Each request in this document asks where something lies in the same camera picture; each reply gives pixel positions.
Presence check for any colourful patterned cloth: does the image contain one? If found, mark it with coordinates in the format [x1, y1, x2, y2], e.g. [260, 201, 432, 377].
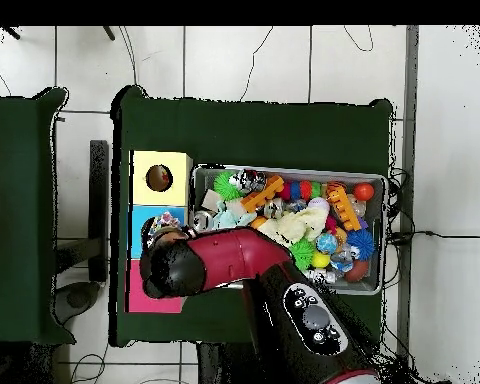
[146, 211, 184, 241]
[153, 165, 173, 191]

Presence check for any wooden box with three holes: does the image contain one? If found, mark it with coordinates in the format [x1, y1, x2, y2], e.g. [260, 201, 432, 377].
[125, 149, 195, 314]

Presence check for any shallow mesh bin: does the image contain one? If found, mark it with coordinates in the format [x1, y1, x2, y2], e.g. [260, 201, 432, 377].
[189, 163, 388, 296]

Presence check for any mint green waffle cloth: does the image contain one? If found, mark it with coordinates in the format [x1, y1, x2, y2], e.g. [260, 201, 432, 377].
[213, 198, 258, 231]

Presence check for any green fuzzy ball with eyes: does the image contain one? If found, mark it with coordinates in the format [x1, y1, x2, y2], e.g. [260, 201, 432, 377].
[213, 170, 245, 201]

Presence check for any orange toy brick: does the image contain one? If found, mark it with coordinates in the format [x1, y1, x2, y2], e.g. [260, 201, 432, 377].
[239, 174, 285, 214]
[328, 187, 362, 232]

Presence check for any crushed black red can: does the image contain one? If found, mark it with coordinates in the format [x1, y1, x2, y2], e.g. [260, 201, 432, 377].
[229, 169, 267, 194]

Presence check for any crushed silver can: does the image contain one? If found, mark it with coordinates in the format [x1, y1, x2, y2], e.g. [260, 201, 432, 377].
[192, 210, 214, 233]

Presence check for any cream waffle cloth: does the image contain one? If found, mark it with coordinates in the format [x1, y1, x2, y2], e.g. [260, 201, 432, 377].
[257, 206, 329, 247]

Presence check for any dark green table cloth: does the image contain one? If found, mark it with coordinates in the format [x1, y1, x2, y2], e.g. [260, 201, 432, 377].
[108, 85, 394, 355]
[0, 86, 77, 347]

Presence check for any blue globe ball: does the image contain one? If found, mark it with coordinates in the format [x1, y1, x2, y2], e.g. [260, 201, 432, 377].
[316, 232, 339, 255]

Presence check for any black upright panel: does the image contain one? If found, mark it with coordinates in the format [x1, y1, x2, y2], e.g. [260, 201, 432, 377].
[88, 139, 110, 283]

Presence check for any grey round stand base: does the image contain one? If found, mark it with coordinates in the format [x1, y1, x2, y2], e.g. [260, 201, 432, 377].
[51, 280, 102, 326]

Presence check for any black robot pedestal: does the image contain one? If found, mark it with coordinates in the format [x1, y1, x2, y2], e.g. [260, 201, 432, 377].
[195, 341, 265, 384]

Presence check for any black power cable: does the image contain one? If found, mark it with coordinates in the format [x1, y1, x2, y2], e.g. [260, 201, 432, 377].
[385, 229, 480, 246]

